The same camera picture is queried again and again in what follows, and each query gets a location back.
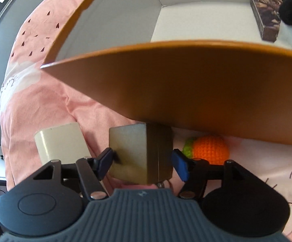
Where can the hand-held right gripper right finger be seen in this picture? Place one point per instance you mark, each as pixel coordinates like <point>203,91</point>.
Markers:
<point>181,165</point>

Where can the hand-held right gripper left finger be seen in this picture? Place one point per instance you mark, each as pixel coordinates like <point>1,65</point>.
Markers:
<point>104,162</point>

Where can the olive brown box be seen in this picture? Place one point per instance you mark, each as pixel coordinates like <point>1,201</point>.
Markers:
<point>158,153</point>

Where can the orange crochet fruit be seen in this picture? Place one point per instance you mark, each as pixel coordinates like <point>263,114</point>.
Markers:
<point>210,150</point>

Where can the cream white box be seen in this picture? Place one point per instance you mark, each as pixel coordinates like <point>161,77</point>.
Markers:
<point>60,143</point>

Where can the orange cardboard box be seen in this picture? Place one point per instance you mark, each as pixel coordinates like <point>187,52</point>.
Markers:
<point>186,85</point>

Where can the purple-brown patterned small box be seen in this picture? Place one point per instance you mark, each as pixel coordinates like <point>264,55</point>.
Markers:
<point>267,17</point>

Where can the pink printed blanket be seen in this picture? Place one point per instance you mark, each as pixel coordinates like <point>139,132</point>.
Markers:
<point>60,100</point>

